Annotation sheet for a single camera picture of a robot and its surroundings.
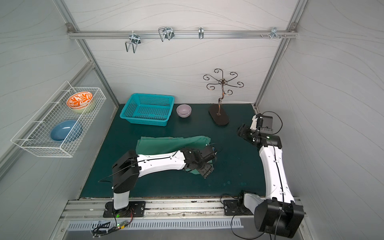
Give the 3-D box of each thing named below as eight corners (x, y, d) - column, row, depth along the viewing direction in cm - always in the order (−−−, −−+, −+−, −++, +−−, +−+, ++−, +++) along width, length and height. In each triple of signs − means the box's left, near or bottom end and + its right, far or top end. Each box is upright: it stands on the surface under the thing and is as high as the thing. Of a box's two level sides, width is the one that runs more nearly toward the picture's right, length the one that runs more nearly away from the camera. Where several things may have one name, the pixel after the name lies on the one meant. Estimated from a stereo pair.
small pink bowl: (176, 118, 112) (175, 114, 108) (177, 107, 119) (176, 103, 115) (192, 118, 112) (191, 114, 108) (192, 107, 119) (192, 103, 115)
